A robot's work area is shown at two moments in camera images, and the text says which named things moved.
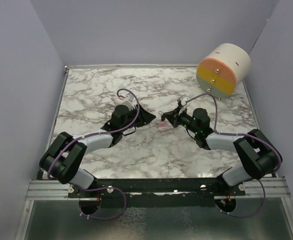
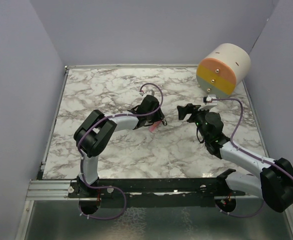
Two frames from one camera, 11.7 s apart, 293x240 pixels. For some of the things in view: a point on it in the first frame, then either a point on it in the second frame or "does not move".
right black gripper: (173, 116) → (189, 109)
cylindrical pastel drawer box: (223, 66) does not move
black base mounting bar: (157, 192) does not move
